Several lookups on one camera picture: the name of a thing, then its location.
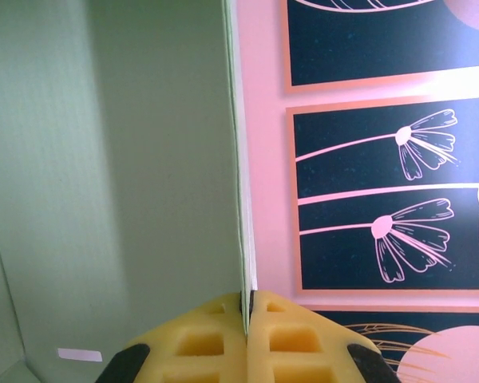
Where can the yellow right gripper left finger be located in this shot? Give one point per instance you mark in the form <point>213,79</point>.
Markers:
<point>199,347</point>

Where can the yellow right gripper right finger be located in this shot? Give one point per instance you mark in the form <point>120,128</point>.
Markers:
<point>295,347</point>

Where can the light green cloth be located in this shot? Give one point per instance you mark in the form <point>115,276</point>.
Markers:
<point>123,159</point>

